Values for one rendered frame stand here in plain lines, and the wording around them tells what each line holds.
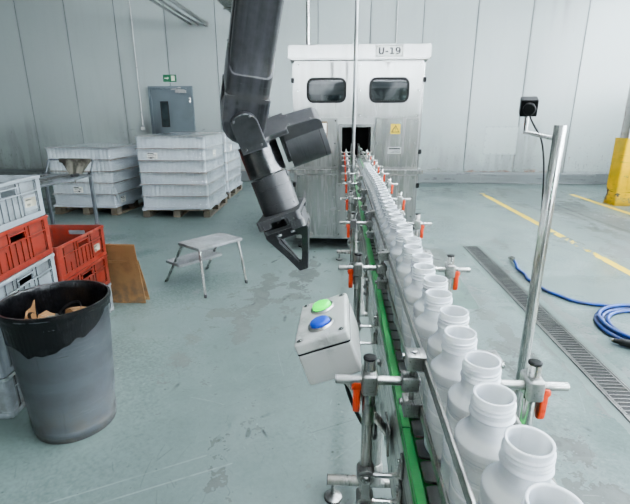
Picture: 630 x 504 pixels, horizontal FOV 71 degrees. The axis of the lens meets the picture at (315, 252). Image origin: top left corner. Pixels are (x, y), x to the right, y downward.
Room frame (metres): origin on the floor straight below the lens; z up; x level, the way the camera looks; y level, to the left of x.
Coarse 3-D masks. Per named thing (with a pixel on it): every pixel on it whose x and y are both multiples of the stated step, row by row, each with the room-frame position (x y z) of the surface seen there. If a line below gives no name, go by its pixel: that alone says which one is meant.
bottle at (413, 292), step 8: (416, 264) 0.71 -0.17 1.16; (424, 264) 0.71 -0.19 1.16; (416, 272) 0.68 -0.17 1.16; (424, 272) 0.68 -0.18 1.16; (432, 272) 0.68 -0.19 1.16; (416, 280) 0.68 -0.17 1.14; (408, 288) 0.69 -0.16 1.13; (416, 288) 0.68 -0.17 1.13; (408, 296) 0.68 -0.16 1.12; (416, 296) 0.67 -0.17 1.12; (408, 304) 0.68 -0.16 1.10; (408, 328) 0.67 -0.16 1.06; (408, 336) 0.68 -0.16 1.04; (408, 344) 0.67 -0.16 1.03
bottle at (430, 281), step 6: (426, 276) 0.64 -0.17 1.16; (432, 276) 0.65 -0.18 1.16; (438, 276) 0.65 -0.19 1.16; (426, 282) 0.63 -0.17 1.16; (432, 282) 0.62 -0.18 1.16; (438, 282) 0.62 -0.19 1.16; (444, 282) 0.62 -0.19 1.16; (426, 288) 0.62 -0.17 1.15; (444, 288) 0.62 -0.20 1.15; (420, 300) 0.63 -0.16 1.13; (414, 306) 0.63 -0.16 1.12; (420, 306) 0.62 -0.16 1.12; (414, 312) 0.63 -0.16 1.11; (420, 312) 0.62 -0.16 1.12; (414, 318) 0.63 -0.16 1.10; (414, 324) 0.63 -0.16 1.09
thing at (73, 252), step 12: (60, 228) 3.11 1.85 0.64; (72, 228) 3.11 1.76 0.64; (84, 228) 3.10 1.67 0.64; (96, 228) 3.00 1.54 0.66; (60, 240) 3.11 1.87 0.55; (72, 240) 2.69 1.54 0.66; (84, 240) 3.10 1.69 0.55; (96, 240) 3.00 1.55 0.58; (60, 252) 2.55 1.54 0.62; (72, 252) 2.67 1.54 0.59; (84, 252) 2.82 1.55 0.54; (96, 252) 2.97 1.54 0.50; (60, 264) 2.53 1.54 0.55; (72, 264) 2.66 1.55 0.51; (84, 264) 2.79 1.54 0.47; (60, 276) 2.52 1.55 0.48
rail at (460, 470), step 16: (384, 240) 1.04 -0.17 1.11; (400, 288) 0.72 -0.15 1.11; (400, 336) 0.68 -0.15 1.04; (416, 336) 0.54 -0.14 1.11; (432, 384) 0.43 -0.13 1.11; (448, 432) 0.35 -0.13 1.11; (432, 448) 0.41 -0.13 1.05; (432, 464) 0.40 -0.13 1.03; (464, 480) 0.29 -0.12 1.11; (464, 496) 0.29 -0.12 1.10
